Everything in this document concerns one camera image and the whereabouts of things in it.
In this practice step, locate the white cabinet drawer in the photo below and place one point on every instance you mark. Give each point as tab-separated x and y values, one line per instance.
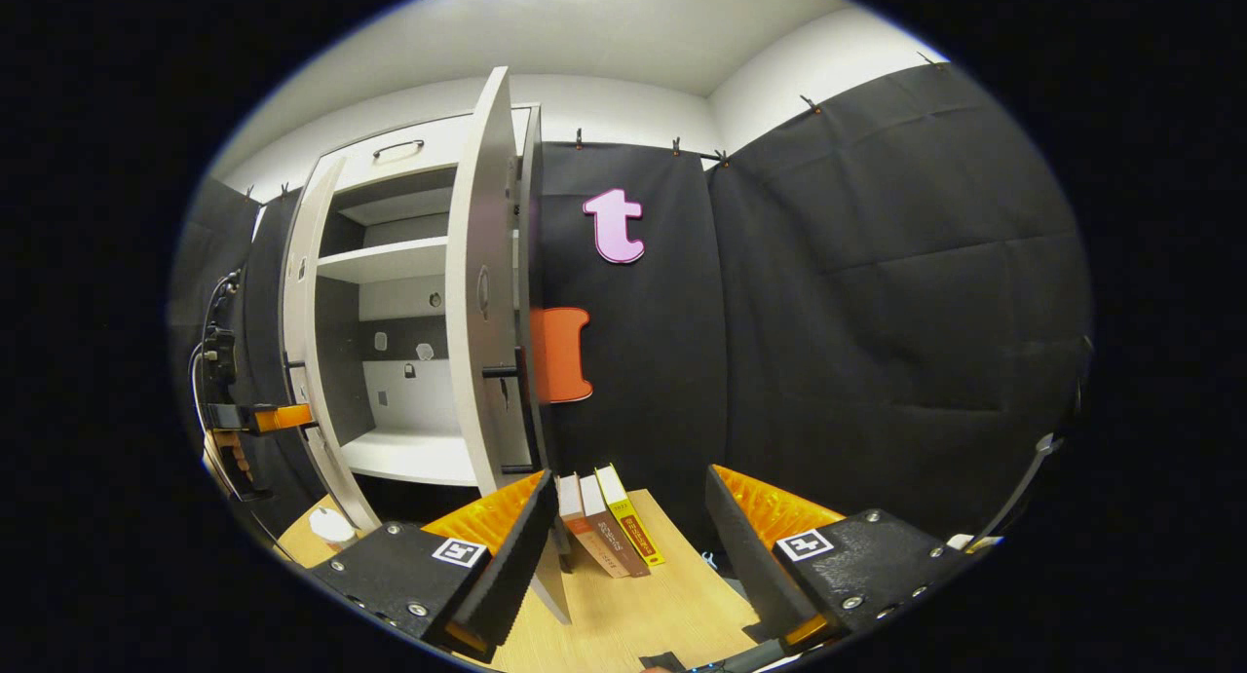
429	147

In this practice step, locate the white lidded paper cup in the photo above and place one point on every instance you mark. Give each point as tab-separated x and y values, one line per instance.
333	527

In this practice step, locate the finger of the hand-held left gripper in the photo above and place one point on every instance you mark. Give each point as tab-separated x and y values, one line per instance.
283	418

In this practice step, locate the black backdrop cloth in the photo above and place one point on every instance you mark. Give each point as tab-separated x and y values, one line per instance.
877	313

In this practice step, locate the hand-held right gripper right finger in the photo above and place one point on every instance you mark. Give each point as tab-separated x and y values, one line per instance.
755	566

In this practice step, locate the white door with cherry sticker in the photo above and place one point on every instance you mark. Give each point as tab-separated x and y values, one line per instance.
477	264

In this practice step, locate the brown book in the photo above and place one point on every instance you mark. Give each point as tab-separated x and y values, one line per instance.
614	542

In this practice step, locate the white double-door shoe cabinet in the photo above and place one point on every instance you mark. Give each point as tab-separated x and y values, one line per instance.
399	405

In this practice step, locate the white door with camera sticker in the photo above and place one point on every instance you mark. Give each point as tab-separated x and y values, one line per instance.
304	264

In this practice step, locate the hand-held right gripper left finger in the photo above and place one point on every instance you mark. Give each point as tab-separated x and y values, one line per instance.
511	566

